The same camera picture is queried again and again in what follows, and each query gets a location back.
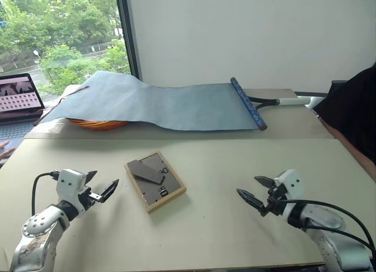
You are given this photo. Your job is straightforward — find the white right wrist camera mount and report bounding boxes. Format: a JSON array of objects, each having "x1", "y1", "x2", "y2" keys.
[{"x1": 274, "y1": 169, "x2": 306, "y2": 217}]

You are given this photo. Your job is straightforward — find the bystander bare hand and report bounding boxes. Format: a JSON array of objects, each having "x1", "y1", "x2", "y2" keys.
[{"x1": 0, "y1": 140, "x2": 16, "y2": 160}]

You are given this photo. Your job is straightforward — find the black window frame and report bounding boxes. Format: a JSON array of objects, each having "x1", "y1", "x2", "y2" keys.
[{"x1": 115, "y1": 0, "x2": 144, "y2": 82}]

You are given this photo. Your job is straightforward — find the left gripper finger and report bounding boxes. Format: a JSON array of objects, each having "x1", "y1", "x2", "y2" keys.
[
  {"x1": 99, "y1": 179, "x2": 120, "y2": 203},
  {"x1": 84, "y1": 170, "x2": 98, "y2": 186}
]

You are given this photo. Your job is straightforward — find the laptop computer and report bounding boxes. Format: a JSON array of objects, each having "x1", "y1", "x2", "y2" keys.
[{"x1": 0, "y1": 73, "x2": 46, "y2": 151}]

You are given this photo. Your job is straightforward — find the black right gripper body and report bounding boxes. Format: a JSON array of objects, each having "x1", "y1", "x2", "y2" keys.
[{"x1": 265, "y1": 183, "x2": 289, "y2": 216}]

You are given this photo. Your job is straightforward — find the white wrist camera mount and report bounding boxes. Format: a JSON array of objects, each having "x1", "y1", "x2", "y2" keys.
[
  {"x1": 55, "y1": 169, "x2": 92, "y2": 214},
  {"x1": 274, "y1": 169, "x2": 306, "y2": 217}
]

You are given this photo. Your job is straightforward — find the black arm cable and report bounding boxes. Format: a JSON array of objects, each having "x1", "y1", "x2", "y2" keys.
[
  {"x1": 31, "y1": 172, "x2": 61, "y2": 217},
  {"x1": 278, "y1": 199, "x2": 376, "y2": 251},
  {"x1": 304, "y1": 223, "x2": 376, "y2": 257}
]

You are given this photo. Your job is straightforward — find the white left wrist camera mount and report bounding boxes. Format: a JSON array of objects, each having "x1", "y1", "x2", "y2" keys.
[{"x1": 55, "y1": 169, "x2": 92, "y2": 214}]

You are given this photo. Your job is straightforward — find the person in black shirt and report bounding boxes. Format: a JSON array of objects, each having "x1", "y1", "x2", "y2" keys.
[{"x1": 312, "y1": 60, "x2": 376, "y2": 167}]

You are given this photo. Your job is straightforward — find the blue paper scroll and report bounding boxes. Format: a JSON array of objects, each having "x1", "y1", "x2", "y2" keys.
[{"x1": 38, "y1": 70, "x2": 260, "y2": 132}]

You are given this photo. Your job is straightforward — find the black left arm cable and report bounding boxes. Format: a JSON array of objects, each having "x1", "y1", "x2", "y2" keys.
[{"x1": 31, "y1": 172, "x2": 61, "y2": 217}]

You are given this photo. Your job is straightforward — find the black and white racket handle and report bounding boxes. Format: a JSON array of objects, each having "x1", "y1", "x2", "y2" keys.
[{"x1": 249, "y1": 95, "x2": 325, "y2": 110}]

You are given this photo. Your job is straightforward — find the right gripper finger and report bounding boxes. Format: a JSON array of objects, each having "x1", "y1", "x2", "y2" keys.
[
  {"x1": 236, "y1": 189, "x2": 267, "y2": 217},
  {"x1": 254, "y1": 175, "x2": 277, "y2": 192}
]

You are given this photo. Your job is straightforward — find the blue patterned scroll rod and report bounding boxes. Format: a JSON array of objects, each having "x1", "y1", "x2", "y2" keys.
[{"x1": 229, "y1": 76, "x2": 268, "y2": 132}]

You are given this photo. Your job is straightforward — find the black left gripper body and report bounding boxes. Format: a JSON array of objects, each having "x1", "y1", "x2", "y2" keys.
[{"x1": 78, "y1": 186, "x2": 103, "y2": 213}]

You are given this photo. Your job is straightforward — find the wooden picture frame face-down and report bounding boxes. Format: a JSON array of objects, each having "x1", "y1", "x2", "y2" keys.
[{"x1": 123, "y1": 150, "x2": 187, "y2": 214}]

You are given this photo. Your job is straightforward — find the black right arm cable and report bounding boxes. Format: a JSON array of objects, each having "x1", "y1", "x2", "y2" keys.
[
  {"x1": 278, "y1": 199, "x2": 376, "y2": 251},
  {"x1": 304, "y1": 223, "x2": 376, "y2": 257}
]

